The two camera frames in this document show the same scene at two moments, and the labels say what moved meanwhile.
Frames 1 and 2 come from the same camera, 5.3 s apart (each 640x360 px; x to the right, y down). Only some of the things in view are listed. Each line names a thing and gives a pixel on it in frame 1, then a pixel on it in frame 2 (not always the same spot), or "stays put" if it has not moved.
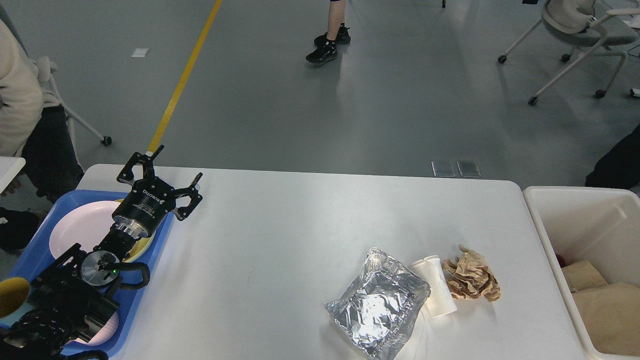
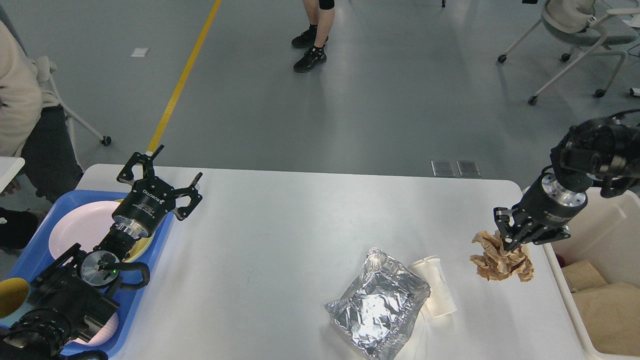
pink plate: x=85 y=224 stays put
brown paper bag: x=611 y=314 stays put
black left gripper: x=142 y=210 stays put
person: x=338 y=34 to x=321 y=15
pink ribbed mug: x=105 y=335 stays put
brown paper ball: x=469 y=277 to x=496 y=263
